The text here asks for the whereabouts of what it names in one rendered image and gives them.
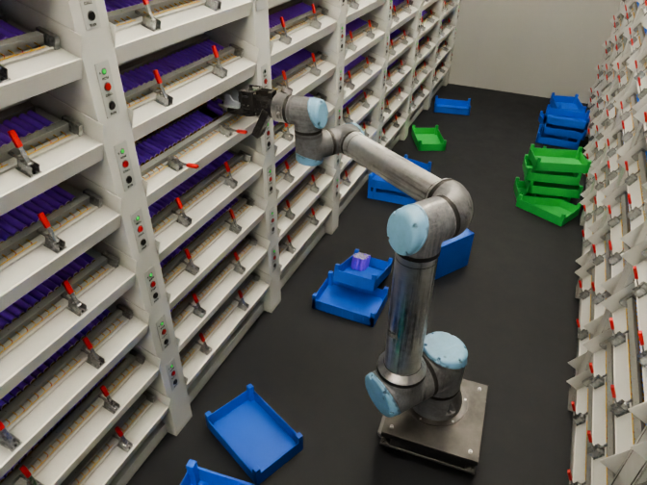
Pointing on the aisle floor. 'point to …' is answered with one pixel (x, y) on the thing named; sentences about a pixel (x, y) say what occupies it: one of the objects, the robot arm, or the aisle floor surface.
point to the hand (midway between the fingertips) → (223, 105)
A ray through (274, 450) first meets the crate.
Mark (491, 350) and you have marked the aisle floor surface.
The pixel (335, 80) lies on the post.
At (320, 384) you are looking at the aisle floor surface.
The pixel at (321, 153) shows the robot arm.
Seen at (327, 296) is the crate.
